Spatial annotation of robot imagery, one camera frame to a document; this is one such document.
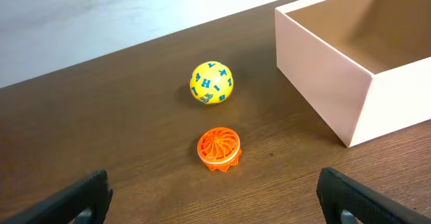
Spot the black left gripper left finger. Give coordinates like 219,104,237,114
3,170,113,224

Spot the yellow ball with blue letters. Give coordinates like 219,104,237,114
189,61,234,105

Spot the orange ribbed plastic toy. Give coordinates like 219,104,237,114
197,127,242,172

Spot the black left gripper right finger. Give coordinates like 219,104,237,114
317,167,430,224

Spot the pink open cardboard box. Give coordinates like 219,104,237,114
275,0,430,147

